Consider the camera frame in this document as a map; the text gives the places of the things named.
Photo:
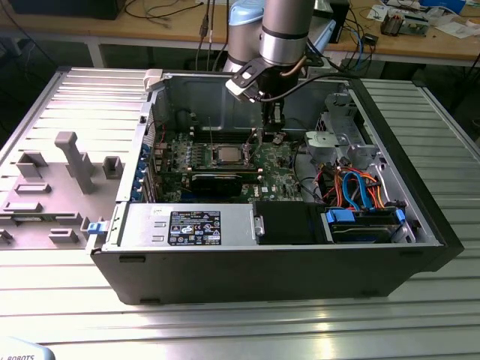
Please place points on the black desktop box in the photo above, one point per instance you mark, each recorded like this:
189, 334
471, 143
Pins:
343, 22

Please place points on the small black adapter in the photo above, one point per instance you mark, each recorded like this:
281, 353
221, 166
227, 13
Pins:
371, 38

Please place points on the hard disk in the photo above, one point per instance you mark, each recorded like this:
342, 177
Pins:
360, 234

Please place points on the silver CPU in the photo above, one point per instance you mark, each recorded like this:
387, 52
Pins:
228, 153

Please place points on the grey power supply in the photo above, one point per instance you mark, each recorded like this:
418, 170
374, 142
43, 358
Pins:
142, 228

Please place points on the CPU socket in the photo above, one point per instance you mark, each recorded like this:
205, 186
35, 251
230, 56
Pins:
215, 153

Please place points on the black open PC case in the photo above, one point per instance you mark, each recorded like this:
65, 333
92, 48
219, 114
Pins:
262, 273

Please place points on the copper heat sink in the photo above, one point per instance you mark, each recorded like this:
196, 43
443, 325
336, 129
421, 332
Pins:
392, 24

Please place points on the wooden desk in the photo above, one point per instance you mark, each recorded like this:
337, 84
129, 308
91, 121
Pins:
112, 28

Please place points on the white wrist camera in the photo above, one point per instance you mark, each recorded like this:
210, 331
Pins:
240, 88

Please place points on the green RAM stick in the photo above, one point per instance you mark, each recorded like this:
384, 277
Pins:
225, 171

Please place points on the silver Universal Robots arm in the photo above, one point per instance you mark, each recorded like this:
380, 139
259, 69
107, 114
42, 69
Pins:
285, 41

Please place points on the grey metal device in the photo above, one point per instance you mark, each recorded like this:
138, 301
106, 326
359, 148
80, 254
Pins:
416, 26

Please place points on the pale blue teach pendant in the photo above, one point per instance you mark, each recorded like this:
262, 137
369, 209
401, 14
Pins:
22, 350

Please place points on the green motherboard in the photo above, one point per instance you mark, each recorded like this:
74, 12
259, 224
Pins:
277, 176

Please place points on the black graphics card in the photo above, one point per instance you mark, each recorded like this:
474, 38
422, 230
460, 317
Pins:
215, 185

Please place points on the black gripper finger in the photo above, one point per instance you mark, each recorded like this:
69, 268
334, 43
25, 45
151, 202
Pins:
273, 116

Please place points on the blue disk carrier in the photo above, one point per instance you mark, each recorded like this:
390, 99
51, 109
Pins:
339, 217
95, 228

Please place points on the grey parts rack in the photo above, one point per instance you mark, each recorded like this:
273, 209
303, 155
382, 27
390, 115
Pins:
56, 221

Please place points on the large black box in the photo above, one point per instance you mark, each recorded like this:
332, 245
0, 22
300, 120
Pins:
63, 9

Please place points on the metal drive cage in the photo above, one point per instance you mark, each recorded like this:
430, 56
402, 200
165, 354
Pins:
322, 140

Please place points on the white paper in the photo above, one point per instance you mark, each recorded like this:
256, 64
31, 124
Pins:
455, 30

